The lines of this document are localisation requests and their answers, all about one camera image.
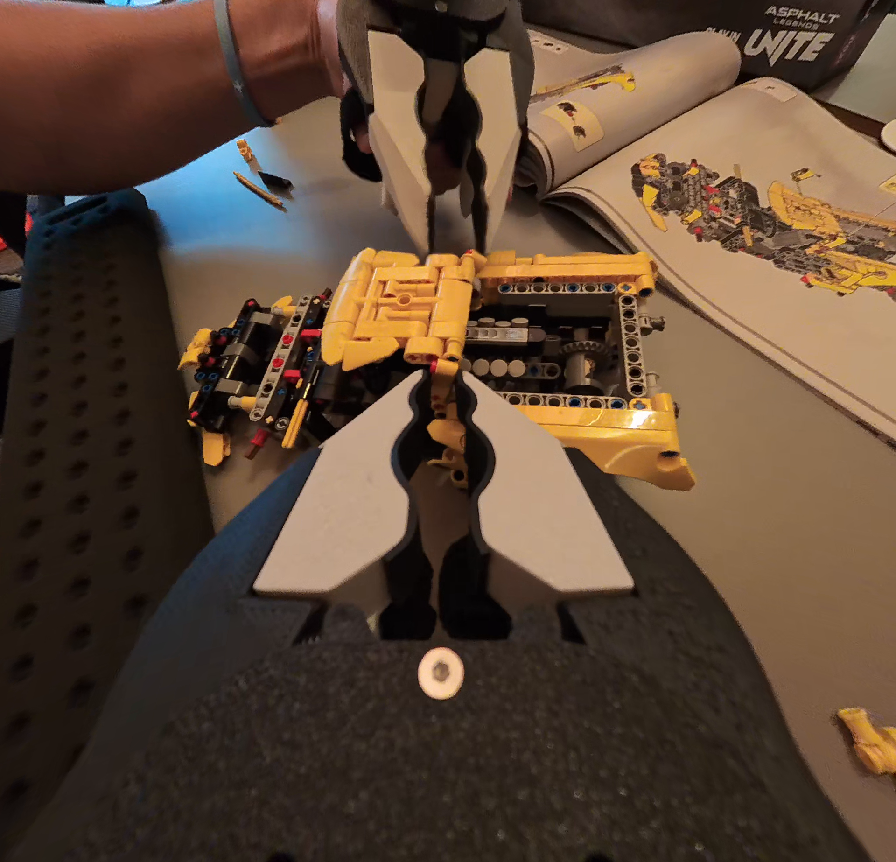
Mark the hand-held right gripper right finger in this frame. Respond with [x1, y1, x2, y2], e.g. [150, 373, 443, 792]
[458, 372, 636, 618]

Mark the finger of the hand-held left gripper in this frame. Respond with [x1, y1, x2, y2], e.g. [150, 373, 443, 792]
[366, 31, 438, 255]
[458, 35, 524, 254]

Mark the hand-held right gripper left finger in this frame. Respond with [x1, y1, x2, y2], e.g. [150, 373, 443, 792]
[252, 371, 438, 621]

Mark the yellow toy brick car model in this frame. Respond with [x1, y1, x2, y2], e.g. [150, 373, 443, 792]
[178, 246, 697, 492]

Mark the yellow brick beam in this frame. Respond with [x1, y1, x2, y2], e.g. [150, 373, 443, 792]
[428, 358, 464, 415]

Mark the instruction booklet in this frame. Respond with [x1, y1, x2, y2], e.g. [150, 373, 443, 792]
[514, 28, 896, 449]

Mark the person's left forearm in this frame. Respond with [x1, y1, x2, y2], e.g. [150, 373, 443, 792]
[0, 0, 242, 194]

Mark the grey desk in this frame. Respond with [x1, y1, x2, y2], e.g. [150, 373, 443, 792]
[136, 8, 896, 862]

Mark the person's left hand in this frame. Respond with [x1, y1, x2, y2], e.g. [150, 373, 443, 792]
[269, 0, 372, 157]

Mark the thin yellow axle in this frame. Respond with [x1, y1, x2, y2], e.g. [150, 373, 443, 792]
[232, 171, 287, 212]

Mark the blue wristband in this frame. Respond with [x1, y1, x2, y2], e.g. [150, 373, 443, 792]
[212, 0, 275, 129]

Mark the black toy set box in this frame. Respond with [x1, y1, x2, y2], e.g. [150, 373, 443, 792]
[507, 0, 896, 94]

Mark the yellow brick connector piece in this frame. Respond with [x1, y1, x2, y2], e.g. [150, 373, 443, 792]
[836, 707, 896, 777]

